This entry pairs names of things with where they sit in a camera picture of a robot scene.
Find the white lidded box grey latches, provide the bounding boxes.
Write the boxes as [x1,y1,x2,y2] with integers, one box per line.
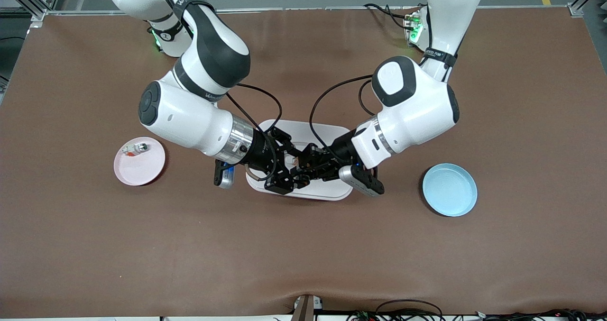
[246,119,355,202]

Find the brown table mat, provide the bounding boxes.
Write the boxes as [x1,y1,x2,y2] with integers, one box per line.
[0,7,607,318]

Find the light blue round plate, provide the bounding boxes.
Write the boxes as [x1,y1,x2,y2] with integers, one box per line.
[422,163,478,217]

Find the black cable bundle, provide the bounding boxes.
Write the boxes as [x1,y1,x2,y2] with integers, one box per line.
[346,308,607,321]

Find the pink round plate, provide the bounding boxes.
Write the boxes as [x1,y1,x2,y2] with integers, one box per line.
[114,137,166,186]

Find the black left base cable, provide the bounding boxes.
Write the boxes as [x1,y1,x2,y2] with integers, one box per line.
[363,2,414,30]

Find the looped black cable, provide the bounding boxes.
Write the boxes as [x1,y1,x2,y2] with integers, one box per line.
[375,299,444,321]

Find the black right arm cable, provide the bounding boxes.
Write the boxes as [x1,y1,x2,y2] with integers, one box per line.
[224,83,284,183]

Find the white silver switch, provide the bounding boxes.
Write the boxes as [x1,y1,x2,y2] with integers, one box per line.
[120,142,149,158]

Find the brown grey mount bracket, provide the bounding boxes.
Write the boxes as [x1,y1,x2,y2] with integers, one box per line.
[292,294,324,321]

